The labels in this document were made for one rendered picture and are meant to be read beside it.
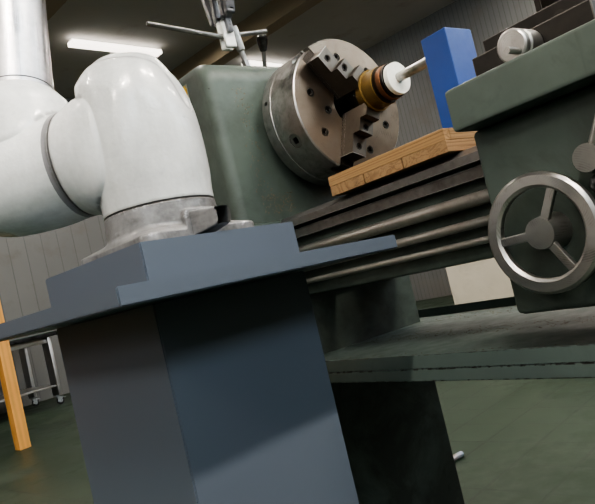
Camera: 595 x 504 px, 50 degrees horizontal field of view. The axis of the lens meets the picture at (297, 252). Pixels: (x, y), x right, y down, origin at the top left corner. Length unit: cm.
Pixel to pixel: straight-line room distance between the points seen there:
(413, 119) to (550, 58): 906
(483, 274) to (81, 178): 569
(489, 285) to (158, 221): 567
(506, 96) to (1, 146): 67
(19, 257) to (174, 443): 815
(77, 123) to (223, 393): 40
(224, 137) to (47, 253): 764
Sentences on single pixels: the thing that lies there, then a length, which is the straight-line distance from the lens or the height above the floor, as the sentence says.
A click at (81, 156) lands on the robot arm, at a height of 94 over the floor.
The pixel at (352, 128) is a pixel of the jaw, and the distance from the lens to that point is 142.
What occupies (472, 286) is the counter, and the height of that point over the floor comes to 28.
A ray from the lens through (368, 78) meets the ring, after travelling 139.
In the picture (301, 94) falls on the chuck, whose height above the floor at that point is 110.
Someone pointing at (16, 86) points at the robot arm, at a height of 107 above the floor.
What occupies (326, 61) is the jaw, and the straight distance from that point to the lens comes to 143.
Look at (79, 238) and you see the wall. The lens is 924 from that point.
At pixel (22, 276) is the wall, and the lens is 882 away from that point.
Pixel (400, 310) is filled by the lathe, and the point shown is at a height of 58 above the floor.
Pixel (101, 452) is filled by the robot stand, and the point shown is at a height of 56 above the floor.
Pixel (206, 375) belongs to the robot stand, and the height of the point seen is 64.
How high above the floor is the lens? 72
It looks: 3 degrees up
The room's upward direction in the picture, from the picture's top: 13 degrees counter-clockwise
